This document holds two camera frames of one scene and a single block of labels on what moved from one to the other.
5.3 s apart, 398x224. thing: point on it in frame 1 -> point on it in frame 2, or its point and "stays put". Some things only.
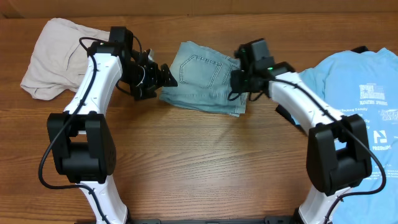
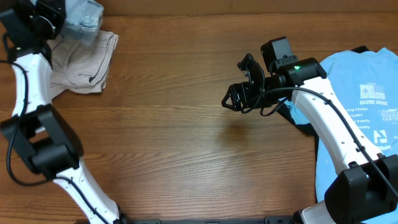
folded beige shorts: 60,58 stays put
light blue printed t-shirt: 365,84 stays put
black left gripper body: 154,78 -> 58,10
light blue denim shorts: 204,76 -> 83,20
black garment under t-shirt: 284,112 stays put
